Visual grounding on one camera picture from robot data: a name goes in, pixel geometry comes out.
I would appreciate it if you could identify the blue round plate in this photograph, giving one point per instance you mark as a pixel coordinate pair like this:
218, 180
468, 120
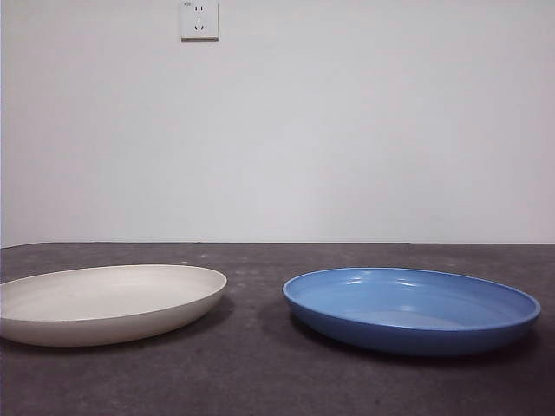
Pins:
407, 303

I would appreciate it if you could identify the white round plate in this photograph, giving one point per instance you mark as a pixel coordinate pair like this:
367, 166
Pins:
108, 303

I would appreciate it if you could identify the white wall socket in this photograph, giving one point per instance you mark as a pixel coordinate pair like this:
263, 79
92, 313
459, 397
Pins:
199, 30

